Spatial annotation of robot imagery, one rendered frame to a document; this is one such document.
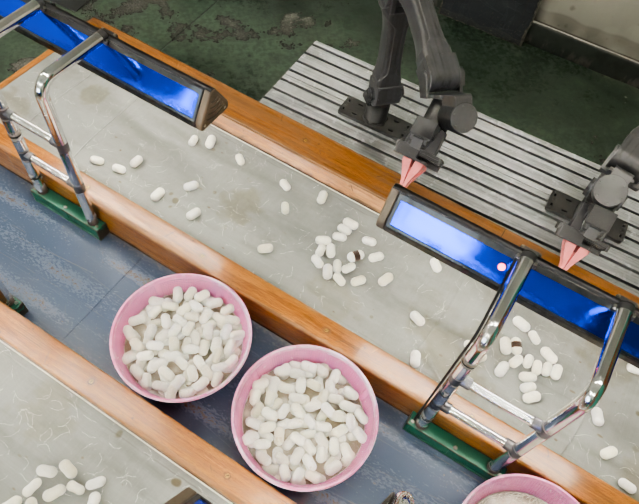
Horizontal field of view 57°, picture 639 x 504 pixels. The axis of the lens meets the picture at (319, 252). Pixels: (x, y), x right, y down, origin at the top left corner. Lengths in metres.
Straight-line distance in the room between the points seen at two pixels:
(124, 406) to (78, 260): 0.40
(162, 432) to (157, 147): 0.69
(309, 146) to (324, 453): 0.71
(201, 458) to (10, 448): 0.33
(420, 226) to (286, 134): 0.61
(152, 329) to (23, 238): 0.41
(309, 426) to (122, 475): 0.33
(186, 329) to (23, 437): 0.33
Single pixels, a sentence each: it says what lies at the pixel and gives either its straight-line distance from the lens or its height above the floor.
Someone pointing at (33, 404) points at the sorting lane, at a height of 0.74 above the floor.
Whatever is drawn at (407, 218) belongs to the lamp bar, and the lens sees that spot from 0.95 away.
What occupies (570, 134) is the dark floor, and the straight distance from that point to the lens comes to 2.89.
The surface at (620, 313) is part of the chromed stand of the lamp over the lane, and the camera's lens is 0.93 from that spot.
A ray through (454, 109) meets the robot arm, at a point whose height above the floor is 1.05.
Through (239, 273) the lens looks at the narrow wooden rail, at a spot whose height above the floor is 0.77.
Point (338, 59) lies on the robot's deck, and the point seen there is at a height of 0.67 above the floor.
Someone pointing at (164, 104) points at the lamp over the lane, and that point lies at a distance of 1.12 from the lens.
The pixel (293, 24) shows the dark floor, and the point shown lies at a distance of 3.07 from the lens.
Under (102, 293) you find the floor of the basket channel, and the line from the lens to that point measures 1.35.
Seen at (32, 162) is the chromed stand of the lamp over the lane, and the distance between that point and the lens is 1.39.
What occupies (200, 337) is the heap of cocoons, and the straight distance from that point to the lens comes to 1.21.
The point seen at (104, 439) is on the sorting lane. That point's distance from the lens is 1.16.
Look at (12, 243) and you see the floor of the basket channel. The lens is 1.48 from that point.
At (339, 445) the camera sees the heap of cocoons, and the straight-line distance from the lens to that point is 1.14.
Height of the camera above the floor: 1.83
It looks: 57 degrees down
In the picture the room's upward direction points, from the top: 9 degrees clockwise
